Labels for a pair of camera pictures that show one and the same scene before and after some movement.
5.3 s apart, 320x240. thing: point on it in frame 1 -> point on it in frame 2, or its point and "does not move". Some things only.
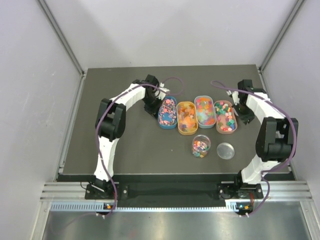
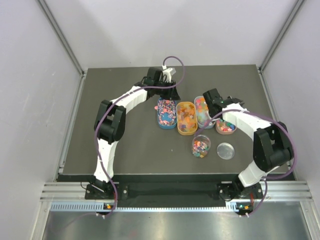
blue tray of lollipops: x=167 y=113 does not move
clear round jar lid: x=225 y=150 does not move
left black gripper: x=151 y=108 -> x=169 y=87
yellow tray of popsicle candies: x=187 y=118 does not move
